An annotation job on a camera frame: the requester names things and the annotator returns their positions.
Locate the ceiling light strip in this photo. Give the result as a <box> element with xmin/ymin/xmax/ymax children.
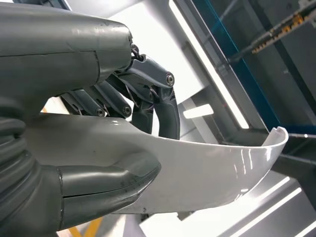
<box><xmin>229</xmin><ymin>187</ymin><xmax>303</xmax><ymax>237</ymax></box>
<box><xmin>169</xmin><ymin>0</ymin><xmax>250</xmax><ymax>130</ymax></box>
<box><xmin>183</xmin><ymin>104</ymin><xmax>214</xmax><ymax>119</ymax></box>

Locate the blue overhead beam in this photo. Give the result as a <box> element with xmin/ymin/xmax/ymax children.
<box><xmin>191</xmin><ymin>0</ymin><xmax>316</xmax><ymax>135</ymax></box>

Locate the overhead cable tray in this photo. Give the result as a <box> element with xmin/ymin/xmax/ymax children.
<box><xmin>228</xmin><ymin>0</ymin><xmax>316</xmax><ymax>64</ymax></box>

